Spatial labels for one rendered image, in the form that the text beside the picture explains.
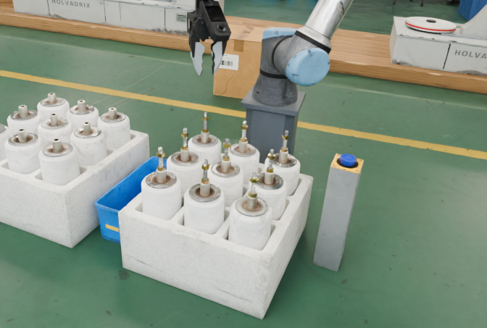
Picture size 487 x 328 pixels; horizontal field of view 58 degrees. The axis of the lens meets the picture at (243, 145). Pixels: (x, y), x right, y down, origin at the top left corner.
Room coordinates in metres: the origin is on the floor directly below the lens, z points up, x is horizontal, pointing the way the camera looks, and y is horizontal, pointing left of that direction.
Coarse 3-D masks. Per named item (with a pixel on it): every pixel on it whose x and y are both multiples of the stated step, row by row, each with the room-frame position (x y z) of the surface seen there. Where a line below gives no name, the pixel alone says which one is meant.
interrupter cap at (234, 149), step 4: (236, 144) 1.10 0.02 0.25; (248, 144) 1.11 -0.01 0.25; (232, 148) 1.08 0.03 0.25; (236, 148) 1.08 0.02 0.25; (248, 148) 1.09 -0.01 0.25; (252, 148) 1.08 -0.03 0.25; (232, 152) 1.05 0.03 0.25; (236, 152) 1.06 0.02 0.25; (240, 152) 1.06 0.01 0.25; (244, 152) 1.06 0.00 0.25; (248, 152) 1.06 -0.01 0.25; (252, 152) 1.06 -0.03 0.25; (240, 156) 1.04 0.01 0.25; (244, 156) 1.04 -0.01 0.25; (248, 156) 1.04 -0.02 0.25
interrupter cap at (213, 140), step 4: (196, 136) 1.13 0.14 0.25; (200, 136) 1.14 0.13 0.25; (212, 136) 1.14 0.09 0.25; (192, 140) 1.10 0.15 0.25; (196, 140) 1.11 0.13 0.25; (200, 140) 1.11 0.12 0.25; (212, 140) 1.12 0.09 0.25; (216, 140) 1.12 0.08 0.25; (196, 144) 1.08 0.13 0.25; (200, 144) 1.09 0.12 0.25; (204, 144) 1.09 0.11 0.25; (208, 144) 1.09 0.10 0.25; (212, 144) 1.09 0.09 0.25
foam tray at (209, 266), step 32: (128, 224) 0.84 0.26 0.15; (160, 224) 0.81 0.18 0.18; (224, 224) 0.83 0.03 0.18; (288, 224) 0.85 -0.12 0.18; (128, 256) 0.84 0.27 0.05; (160, 256) 0.81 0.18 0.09; (192, 256) 0.78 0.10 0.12; (224, 256) 0.75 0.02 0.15; (256, 256) 0.73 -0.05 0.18; (288, 256) 0.90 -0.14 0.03; (192, 288) 0.78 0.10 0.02; (224, 288) 0.75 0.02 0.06; (256, 288) 0.72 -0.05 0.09
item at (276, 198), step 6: (258, 192) 0.88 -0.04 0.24; (264, 192) 0.88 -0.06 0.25; (270, 192) 0.88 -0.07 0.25; (276, 192) 0.88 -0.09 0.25; (282, 192) 0.89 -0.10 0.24; (264, 198) 0.88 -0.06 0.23; (270, 198) 0.88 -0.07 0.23; (276, 198) 0.88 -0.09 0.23; (282, 198) 0.89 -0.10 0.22; (270, 204) 0.88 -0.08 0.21; (276, 204) 0.88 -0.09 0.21; (282, 204) 0.90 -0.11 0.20; (276, 210) 0.88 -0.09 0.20; (282, 210) 0.90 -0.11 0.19; (276, 216) 0.88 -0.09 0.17
